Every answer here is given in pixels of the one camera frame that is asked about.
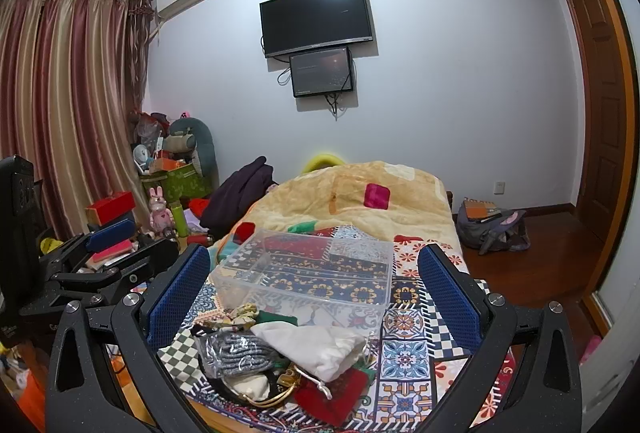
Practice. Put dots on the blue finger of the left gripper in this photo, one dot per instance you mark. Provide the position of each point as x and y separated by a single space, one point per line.
106 237

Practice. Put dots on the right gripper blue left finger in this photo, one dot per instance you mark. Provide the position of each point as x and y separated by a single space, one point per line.
83 394

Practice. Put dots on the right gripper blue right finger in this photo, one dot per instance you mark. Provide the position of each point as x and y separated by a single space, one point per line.
544 395

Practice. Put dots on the grey knit item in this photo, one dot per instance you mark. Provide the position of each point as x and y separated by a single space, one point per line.
227 354

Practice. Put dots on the green yellow sponge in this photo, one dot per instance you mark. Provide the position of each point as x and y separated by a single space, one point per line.
267 317

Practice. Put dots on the red drawstring pouch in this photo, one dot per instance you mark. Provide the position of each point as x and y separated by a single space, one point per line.
345 391

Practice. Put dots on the red rectangular box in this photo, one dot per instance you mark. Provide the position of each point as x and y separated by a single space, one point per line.
106 210

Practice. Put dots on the pink rabbit plush toy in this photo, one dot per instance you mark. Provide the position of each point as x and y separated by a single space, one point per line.
162 221

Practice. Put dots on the green cylindrical bottle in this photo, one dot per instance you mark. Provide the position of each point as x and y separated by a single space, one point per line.
181 227

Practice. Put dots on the green cardboard box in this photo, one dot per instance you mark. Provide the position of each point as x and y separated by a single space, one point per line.
183 182

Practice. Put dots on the patterned colourful mat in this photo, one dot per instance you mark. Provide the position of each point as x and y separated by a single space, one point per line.
411 366

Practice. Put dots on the dark purple clothing pile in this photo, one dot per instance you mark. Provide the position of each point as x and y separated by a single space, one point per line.
230 202

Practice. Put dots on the floral fabric scrunchie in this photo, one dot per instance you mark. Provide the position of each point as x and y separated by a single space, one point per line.
242 317

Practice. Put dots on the grey green plush pillow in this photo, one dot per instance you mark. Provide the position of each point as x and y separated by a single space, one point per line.
190 139

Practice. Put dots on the striped red beige curtain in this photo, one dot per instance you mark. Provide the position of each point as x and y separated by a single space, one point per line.
72 74

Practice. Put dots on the grey backpack with books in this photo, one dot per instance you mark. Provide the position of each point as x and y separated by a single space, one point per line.
484 227

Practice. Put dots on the clear plastic storage box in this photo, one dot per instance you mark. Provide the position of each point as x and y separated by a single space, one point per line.
343 281

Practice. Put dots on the yellow plastic chair back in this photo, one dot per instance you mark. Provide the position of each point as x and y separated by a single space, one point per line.
322 160

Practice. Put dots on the beige patchwork fleece blanket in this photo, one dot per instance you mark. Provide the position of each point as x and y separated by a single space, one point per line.
383 200

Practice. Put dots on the brown wooden door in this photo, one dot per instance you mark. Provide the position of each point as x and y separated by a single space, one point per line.
611 124

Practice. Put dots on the white drawstring pouch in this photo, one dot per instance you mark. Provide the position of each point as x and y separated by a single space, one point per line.
325 352

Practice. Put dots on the white wall socket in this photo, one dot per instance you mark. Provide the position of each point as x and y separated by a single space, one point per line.
500 187

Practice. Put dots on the small black wall monitor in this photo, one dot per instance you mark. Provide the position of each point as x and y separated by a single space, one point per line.
321 72

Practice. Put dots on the large black wall television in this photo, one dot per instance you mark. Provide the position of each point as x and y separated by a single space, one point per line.
295 25

